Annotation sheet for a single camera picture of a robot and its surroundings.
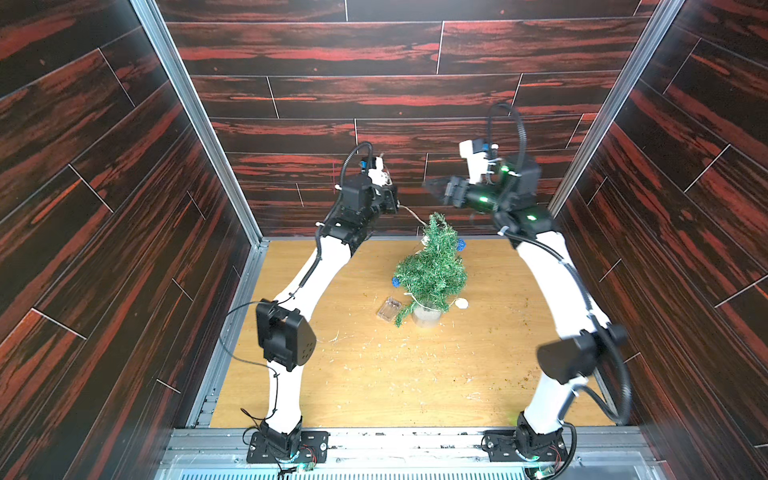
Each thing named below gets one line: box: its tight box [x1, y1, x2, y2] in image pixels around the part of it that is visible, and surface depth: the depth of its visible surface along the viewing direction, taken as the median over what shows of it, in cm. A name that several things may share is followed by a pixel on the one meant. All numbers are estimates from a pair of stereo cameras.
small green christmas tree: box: [395, 212, 468, 328], surface depth 77 cm
